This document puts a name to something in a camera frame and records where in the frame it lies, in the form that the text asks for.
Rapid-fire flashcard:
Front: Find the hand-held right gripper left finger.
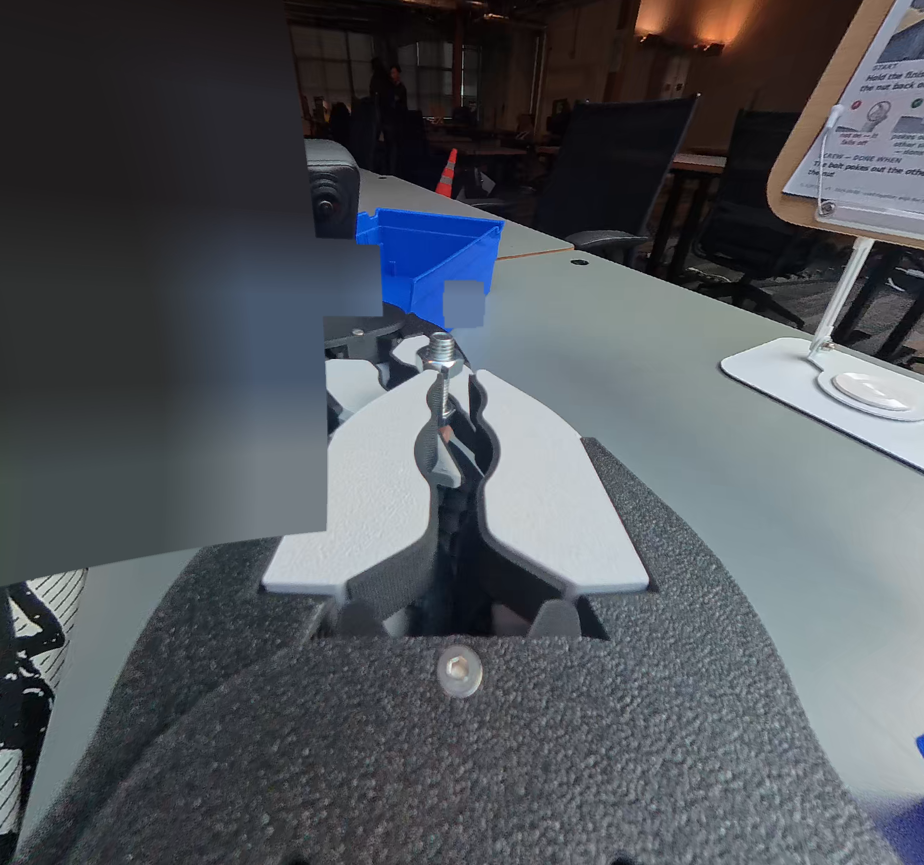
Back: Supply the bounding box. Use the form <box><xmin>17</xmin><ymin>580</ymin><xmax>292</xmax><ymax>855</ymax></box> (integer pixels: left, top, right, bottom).
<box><xmin>261</xmin><ymin>372</ymin><xmax>443</xmax><ymax>602</ymax></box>

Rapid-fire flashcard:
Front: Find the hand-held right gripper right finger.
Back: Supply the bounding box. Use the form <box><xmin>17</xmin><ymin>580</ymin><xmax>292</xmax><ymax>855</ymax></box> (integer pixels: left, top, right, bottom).
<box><xmin>468</xmin><ymin>368</ymin><xmax>651</xmax><ymax>597</ymax></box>

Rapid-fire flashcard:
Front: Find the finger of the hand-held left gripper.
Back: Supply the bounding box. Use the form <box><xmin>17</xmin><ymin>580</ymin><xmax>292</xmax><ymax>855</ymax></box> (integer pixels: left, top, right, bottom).
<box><xmin>325</xmin><ymin>358</ymin><xmax>463</xmax><ymax>489</ymax></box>
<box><xmin>390</xmin><ymin>334</ymin><xmax>477</xmax><ymax>378</ymax></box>

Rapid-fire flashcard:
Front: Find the silver hex bolt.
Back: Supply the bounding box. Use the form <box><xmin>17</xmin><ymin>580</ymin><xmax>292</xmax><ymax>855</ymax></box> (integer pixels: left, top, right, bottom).
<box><xmin>427</xmin><ymin>333</ymin><xmax>459</xmax><ymax>424</ymax></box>

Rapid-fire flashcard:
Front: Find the tall paned window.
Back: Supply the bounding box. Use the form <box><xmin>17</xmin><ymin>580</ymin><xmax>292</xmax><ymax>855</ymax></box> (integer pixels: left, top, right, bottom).
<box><xmin>397</xmin><ymin>42</ymin><xmax>483</xmax><ymax>109</ymax></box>

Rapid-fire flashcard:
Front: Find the black office chair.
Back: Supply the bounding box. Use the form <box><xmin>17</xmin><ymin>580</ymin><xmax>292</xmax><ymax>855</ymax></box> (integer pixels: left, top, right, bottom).
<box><xmin>533</xmin><ymin>94</ymin><xmax>701</xmax><ymax>267</ymax></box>
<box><xmin>696</xmin><ymin>109</ymin><xmax>809</xmax><ymax>328</ymax></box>

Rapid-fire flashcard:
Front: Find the wood-edged grey table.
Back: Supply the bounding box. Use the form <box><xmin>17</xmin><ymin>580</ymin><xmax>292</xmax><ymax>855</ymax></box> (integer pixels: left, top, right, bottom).
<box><xmin>667</xmin><ymin>150</ymin><xmax>730</xmax><ymax>281</ymax></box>

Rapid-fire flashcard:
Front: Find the black white printed clothing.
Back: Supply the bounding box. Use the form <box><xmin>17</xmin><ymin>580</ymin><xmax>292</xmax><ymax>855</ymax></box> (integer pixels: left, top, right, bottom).
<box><xmin>0</xmin><ymin>568</ymin><xmax>89</xmax><ymax>844</ymax></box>

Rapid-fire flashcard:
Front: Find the white paper sign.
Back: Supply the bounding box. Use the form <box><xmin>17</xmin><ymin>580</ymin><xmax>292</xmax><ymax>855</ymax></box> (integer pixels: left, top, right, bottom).
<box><xmin>782</xmin><ymin>0</ymin><xmax>924</xmax><ymax>234</ymax></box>

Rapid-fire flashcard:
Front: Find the wooden wall light shelf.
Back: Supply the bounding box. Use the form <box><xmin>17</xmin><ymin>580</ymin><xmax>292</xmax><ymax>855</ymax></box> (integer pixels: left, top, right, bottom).
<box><xmin>635</xmin><ymin>33</ymin><xmax>725</xmax><ymax>56</ymax></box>

